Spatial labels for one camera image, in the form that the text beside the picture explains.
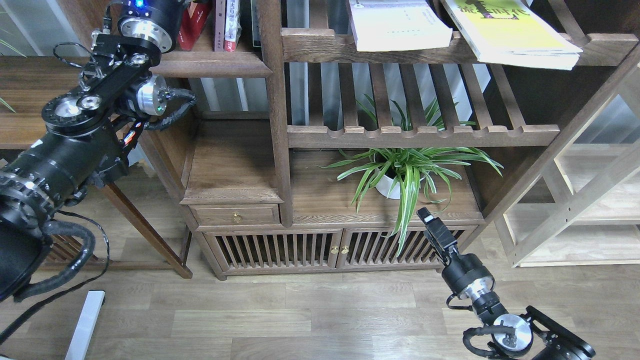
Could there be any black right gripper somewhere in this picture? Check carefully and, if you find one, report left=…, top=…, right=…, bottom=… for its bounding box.
left=416, top=207, right=458, bottom=265

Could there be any yellow green book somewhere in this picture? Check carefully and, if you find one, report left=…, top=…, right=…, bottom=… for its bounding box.
left=442, top=0, right=582, bottom=70

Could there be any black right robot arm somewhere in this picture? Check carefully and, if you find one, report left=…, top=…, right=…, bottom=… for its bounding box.
left=417, top=208, right=596, bottom=360

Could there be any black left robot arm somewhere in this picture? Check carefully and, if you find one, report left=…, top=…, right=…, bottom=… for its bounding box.
left=0, top=0, right=197, bottom=303

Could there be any light wooden shelf unit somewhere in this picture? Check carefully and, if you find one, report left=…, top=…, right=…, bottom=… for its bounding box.
left=494, top=65, right=640, bottom=267

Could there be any white book on shelf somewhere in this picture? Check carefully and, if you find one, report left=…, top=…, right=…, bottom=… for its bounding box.
left=347, top=0, right=453, bottom=52

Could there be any green spider plant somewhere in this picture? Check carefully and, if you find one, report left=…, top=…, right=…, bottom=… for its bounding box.
left=320, top=93, right=505, bottom=256

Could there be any white plant pot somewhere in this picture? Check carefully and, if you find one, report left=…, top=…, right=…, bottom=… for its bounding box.
left=375, top=174, right=402, bottom=199

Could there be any right slatted cabinet door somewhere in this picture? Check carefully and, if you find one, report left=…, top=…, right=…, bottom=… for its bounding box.
left=338, top=226, right=478, bottom=271

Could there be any slatted cabinet door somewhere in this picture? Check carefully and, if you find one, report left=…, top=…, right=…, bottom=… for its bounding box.
left=338, top=226, right=478, bottom=271
left=205, top=229, right=343, bottom=276

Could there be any dark wooden bookshelf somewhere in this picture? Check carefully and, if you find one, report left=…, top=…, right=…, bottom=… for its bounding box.
left=154, top=0, right=639, bottom=280

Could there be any left slatted cabinet door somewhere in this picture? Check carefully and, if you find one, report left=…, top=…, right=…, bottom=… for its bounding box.
left=205, top=229, right=343, bottom=276

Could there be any red white upright book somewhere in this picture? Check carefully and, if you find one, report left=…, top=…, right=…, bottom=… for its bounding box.
left=223, top=0, right=242, bottom=52

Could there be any dark slatted wooden rack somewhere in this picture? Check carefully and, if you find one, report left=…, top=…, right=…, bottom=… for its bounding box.
left=41, top=234, right=82, bottom=271

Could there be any white metal leg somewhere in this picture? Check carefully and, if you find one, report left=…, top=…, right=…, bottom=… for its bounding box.
left=64, top=290, right=106, bottom=360

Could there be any dark wooden side table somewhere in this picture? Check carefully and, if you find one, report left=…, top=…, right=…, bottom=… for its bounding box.
left=1, top=55, right=194, bottom=279

